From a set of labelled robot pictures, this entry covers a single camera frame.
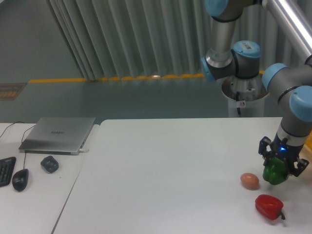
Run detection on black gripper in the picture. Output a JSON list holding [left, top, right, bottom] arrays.
[[258, 136, 309, 177]]

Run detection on green bell pepper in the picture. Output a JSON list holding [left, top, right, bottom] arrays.
[[262, 157, 288, 185]]

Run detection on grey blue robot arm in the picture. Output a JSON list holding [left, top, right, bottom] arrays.
[[201, 0, 312, 185]]

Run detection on yellow plastic basket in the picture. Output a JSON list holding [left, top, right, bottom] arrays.
[[299, 135, 312, 164]]

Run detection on red bell pepper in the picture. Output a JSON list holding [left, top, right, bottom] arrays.
[[255, 194, 286, 220]]

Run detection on brown egg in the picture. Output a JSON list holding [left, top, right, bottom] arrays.
[[240, 173, 259, 190]]

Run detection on grey pleated curtain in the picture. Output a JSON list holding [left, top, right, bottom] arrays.
[[45, 0, 308, 81]]

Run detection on silver laptop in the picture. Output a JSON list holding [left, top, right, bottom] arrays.
[[19, 117, 95, 155]]

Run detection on small black device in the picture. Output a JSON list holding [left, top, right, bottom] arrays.
[[40, 156, 59, 174]]

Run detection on black computer mouse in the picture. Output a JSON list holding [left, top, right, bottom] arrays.
[[12, 169, 29, 192]]

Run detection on black keyboard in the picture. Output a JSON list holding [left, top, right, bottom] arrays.
[[0, 157, 16, 187]]

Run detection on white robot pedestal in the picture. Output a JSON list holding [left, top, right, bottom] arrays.
[[221, 74, 268, 117]]

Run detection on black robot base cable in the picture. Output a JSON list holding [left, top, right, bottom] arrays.
[[235, 91, 242, 116]]

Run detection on black mouse cable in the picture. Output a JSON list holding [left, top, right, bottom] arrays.
[[0, 121, 37, 170]]

